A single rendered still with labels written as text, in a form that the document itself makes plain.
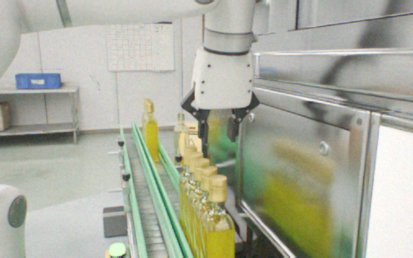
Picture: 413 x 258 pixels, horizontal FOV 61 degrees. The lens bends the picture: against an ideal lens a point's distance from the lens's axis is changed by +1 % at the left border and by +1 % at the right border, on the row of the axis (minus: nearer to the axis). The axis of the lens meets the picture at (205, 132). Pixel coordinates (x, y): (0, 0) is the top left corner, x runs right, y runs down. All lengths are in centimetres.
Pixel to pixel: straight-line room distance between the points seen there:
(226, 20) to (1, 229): 52
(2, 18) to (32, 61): 617
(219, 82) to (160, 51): 598
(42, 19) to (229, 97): 30
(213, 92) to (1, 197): 41
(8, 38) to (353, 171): 44
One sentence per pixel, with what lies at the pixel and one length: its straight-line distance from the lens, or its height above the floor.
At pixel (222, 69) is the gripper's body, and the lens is 57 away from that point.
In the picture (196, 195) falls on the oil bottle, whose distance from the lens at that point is 77.
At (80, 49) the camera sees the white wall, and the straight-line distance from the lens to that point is 651.
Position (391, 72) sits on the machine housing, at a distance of 46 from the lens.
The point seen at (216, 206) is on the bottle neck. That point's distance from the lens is 67.
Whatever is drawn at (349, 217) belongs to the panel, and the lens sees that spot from 53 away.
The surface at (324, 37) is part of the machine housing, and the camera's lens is 61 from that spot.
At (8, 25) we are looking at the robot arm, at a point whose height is 142.
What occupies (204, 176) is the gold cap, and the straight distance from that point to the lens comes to 71.
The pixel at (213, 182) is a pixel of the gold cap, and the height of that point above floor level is 116.
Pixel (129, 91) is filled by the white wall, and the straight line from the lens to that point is 653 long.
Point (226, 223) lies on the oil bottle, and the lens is 68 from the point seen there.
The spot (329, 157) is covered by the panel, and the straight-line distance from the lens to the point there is 56.
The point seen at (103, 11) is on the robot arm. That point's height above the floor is 144.
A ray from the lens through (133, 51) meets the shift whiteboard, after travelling 649.
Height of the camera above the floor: 139
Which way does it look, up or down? 12 degrees down
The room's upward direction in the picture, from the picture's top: straight up
